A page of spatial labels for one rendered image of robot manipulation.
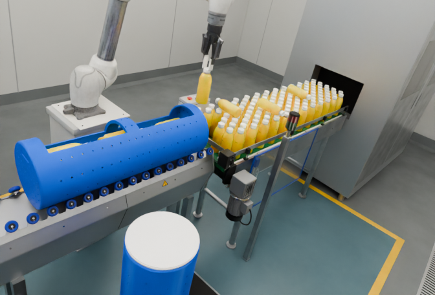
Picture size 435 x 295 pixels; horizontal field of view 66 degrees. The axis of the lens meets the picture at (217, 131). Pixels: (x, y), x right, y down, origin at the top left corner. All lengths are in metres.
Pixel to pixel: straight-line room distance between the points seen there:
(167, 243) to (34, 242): 0.56
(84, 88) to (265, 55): 4.94
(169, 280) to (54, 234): 0.56
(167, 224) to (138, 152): 0.37
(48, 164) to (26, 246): 0.36
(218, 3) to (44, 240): 1.28
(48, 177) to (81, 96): 0.75
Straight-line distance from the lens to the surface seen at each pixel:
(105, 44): 2.12
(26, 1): 4.22
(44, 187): 1.41
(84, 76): 2.01
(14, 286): 1.78
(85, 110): 2.09
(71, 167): 1.42
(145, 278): 1.29
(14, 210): 1.63
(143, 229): 1.35
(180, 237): 1.34
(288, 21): 6.32
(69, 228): 1.61
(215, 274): 2.58
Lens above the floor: 2.01
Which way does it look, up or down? 29 degrees down
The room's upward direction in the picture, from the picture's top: 12 degrees clockwise
